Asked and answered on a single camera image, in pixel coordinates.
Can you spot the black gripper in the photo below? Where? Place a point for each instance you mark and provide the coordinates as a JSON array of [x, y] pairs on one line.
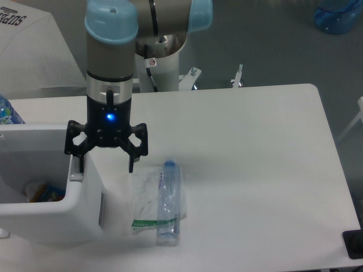
[[107, 126]]

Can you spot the white push-lid trash can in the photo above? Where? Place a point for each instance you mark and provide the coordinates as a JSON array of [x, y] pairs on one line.
[[35, 153]]

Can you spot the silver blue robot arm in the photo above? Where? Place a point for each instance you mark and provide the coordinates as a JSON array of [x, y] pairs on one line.
[[114, 29]]

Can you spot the colourful trash inside can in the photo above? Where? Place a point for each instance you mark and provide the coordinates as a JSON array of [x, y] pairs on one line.
[[43, 192]]

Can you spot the clear plastic bag green stripe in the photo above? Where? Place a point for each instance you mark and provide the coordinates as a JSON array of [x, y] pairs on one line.
[[145, 199]]

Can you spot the clear empty plastic bottle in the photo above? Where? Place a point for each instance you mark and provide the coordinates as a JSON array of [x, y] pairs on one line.
[[169, 197]]

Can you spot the blue labelled water bottle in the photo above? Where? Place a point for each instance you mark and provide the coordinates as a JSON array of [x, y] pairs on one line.
[[8, 114]]

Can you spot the white printed cloth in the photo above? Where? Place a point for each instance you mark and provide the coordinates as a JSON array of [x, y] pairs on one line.
[[35, 58]]

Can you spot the large blue water jug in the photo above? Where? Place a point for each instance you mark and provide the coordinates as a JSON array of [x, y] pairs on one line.
[[337, 17]]

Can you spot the black device at table edge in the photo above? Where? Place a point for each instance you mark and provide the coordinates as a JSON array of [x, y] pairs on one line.
[[353, 243]]

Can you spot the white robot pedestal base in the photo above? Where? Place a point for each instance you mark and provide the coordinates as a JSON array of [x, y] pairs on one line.
[[157, 65]]

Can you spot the white frame at right edge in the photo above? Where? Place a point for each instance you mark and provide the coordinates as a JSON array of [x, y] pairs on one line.
[[357, 119]]

